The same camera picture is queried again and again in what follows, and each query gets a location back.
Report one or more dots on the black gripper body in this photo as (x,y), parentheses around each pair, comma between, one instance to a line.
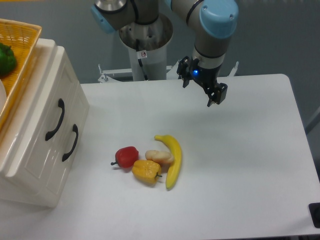
(205,77)

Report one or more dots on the black corner object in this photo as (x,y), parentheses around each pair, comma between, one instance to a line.
(314,209)

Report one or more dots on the yellow woven basket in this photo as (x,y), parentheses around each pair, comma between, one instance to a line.
(22,38)

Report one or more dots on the yellow banana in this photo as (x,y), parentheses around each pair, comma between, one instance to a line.
(175,167)

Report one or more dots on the white bottom drawer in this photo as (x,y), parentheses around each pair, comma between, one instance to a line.
(54,172)

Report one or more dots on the yellow bell pepper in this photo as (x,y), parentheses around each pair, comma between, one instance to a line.
(147,171)

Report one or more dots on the black drawer handle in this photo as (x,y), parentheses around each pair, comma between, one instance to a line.
(56,119)
(71,144)

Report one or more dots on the black bottom drawer handle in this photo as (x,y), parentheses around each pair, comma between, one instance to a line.
(71,144)

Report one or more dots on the beige bread roll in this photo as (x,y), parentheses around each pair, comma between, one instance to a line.
(160,157)

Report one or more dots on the green bell pepper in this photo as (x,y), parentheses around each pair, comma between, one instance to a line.
(8,60)

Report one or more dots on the red bell pepper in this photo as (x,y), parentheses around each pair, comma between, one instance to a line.
(125,157)

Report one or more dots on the white plate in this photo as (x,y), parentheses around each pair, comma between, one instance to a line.
(3,96)

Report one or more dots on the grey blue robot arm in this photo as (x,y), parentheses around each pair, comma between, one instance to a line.
(213,21)

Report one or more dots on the black top drawer handle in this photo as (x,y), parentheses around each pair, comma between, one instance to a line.
(56,119)

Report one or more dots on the white top drawer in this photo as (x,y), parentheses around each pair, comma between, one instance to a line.
(30,155)

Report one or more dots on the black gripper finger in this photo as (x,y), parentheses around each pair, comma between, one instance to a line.
(216,93)
(183,71)

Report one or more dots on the white drawer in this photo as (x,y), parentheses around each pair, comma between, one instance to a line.
(30,155)
(54,172)

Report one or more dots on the white drawer cabinet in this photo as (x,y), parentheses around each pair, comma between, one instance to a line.
(30,191)

